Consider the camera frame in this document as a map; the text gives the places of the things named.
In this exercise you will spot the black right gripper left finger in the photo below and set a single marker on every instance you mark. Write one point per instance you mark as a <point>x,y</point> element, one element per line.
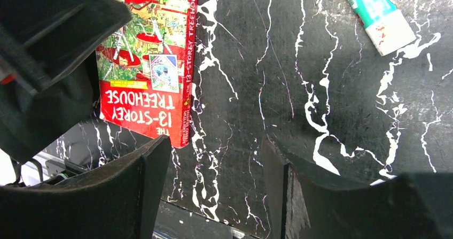
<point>117,200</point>

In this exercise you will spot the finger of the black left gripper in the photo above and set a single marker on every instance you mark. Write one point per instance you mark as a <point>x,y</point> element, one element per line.
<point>43,41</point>

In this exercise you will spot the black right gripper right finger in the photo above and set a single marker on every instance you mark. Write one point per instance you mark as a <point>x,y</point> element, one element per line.
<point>307,201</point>

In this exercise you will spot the red Treehouse book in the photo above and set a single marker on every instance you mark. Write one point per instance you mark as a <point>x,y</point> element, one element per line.
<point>145,70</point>

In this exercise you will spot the black student backpack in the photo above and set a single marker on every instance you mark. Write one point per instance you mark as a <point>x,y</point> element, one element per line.
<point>30,123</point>

